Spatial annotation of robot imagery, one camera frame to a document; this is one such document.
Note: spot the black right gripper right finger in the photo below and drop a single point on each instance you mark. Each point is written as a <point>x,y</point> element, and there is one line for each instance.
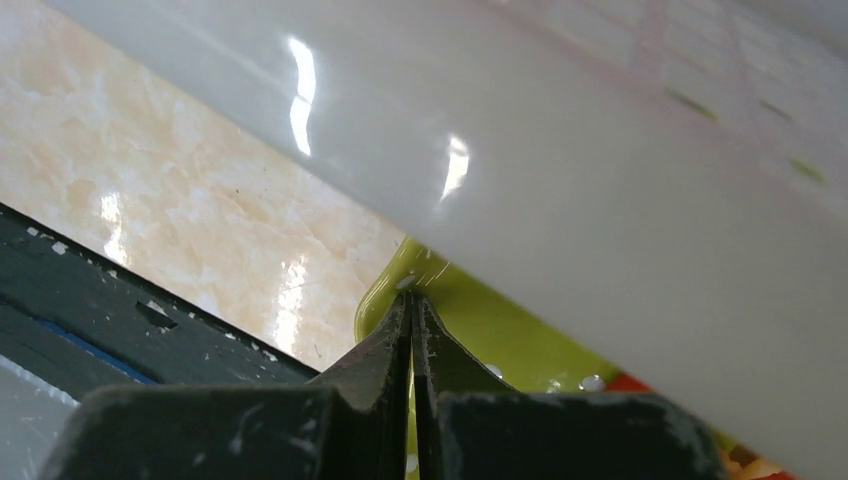
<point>441,366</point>

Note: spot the orange salmon slice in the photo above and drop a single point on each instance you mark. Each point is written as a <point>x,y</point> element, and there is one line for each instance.
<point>739,461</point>

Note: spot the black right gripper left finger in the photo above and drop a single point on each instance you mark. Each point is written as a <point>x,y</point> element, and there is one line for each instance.
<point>364,431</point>

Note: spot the white perforated plastic basket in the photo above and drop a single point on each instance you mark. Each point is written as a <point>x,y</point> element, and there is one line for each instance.
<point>664,181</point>

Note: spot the green polka dot plate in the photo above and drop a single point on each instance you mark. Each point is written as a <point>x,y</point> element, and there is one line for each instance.
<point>560,423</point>

